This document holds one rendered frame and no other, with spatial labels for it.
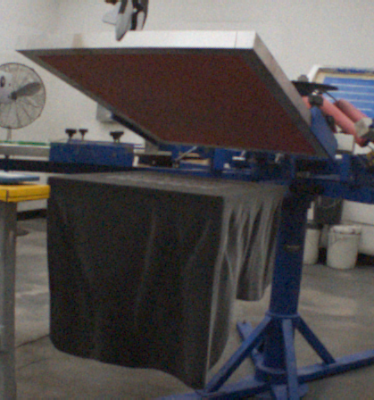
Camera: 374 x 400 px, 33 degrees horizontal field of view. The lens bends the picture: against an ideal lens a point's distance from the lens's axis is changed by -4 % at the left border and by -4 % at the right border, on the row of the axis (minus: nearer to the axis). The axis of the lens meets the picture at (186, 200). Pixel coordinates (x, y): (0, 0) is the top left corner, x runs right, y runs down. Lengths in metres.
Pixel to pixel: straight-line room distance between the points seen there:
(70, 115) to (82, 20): 1.08
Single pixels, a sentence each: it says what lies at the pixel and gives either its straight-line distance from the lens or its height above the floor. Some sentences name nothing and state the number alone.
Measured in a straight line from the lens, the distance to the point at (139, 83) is 1.56.
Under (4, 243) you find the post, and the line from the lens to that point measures 1.25.
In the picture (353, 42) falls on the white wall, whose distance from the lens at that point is 6.03.
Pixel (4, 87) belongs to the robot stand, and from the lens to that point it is 1.85.
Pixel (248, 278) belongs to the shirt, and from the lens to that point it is 1.58.
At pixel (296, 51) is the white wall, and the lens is 6.14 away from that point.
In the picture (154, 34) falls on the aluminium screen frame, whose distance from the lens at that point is 1.32.
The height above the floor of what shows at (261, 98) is 1.16.
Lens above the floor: 1.07
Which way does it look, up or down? 6 degrees down
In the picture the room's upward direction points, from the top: 4 degrees clockwise
